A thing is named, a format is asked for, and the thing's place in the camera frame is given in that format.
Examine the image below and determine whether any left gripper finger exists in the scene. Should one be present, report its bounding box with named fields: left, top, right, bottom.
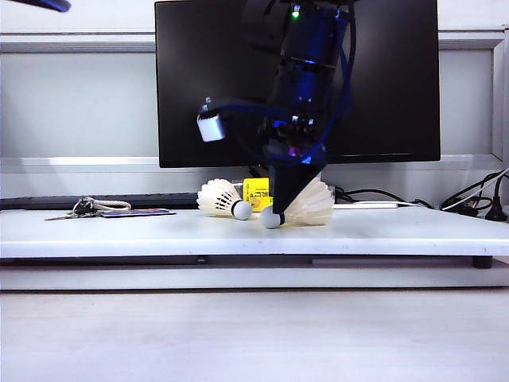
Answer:
left=11, top=0, right=72, bottom=13

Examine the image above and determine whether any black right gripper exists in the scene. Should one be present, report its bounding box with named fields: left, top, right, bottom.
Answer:
left=259, top=112, right=330, bottom=228

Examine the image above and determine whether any white feather shuttlecock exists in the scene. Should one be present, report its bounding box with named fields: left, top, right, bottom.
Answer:
left=196, top=178, right=253, bottom=220
left=258, top=177, right=335, bottom=231

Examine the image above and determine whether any yellow label plastic bottle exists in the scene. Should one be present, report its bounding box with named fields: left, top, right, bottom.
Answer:
left=242, top=177, right=276, bottom=212

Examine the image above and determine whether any white raised desk board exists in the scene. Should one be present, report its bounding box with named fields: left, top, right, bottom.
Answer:
left=0, top=205, right=509, bottom=271

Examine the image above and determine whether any black computer monitor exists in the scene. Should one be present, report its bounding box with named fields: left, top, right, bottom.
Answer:
left=153, top=0, right=441, bottom=170

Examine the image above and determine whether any purple plastic card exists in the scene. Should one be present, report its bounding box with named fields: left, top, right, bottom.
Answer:
left=99, top=209, right=177, bottom=219

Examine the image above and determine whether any black keyboard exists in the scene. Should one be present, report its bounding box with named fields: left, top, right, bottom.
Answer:
left=0, top=193, right=200, bottom=211

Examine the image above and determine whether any black power plug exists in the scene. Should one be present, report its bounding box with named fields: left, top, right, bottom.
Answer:
left=483, top=174, right=508, bottom=223

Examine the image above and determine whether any metal key bunch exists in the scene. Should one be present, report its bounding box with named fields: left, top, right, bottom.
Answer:
left=43, top=197, right=99, bottom=222

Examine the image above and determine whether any aluminium partition frame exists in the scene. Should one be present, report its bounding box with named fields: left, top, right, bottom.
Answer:
left=0, top=27, right=509, bottom=178

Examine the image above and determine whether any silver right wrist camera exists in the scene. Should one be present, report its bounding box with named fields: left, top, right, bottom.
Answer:
left=196, top=96, right=231, bottom=143

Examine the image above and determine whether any black cable bundle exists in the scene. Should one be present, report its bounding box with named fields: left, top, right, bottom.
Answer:
left=439, top=173, right=498, bottom=218

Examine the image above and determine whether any beige braided key strap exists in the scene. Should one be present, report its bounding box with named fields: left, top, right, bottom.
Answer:
left=89, top=200, right=132, bottom=212

